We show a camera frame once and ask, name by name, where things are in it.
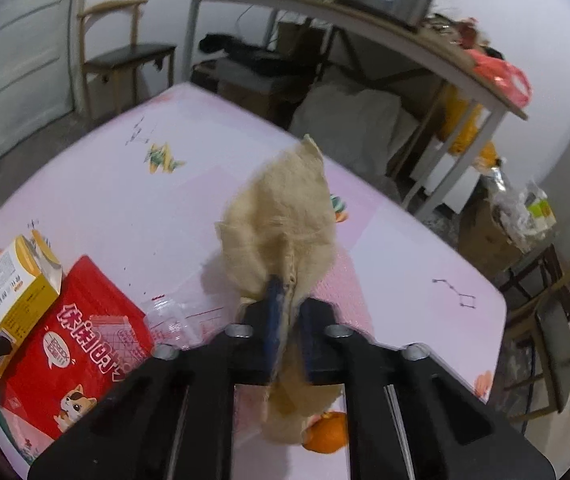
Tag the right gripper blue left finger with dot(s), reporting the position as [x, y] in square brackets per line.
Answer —
[274, 301]

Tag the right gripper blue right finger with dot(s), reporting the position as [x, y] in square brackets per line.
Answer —
[309, 321]

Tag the white orange medicine box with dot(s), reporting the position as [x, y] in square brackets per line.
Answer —
[30, 281]

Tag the brown paper bag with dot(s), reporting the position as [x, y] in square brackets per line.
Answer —
[283, 224]

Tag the clear zip bag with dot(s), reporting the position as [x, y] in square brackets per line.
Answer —
[186, 323]

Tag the red snack bag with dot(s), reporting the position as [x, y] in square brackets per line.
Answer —
[89, 340]

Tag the orange peel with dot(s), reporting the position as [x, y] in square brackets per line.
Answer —
[327, 433]

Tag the cardboard box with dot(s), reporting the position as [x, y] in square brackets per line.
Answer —
[483, 243]

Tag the wooden chair black seat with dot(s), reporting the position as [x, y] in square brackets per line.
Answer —
[543, 322]

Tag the yellow plastic bag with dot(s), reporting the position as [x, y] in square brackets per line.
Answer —
[454, 107]

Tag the wooden side table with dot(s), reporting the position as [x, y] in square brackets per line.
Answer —
[375, 53]

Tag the white door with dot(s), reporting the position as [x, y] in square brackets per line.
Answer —
[35, 84]

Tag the orange plastic bag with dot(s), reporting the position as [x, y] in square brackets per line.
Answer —
[509, 79]

